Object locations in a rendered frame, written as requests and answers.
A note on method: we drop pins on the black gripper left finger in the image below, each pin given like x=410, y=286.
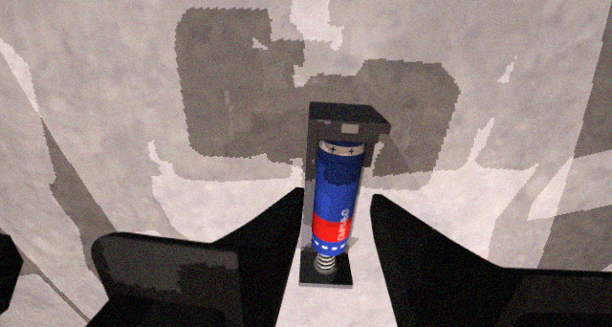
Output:
x=243, y=274

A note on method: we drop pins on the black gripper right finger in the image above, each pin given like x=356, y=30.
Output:
x=433, y=281

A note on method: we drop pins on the blue cylindrical battery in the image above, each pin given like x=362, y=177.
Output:
x=339, y=166

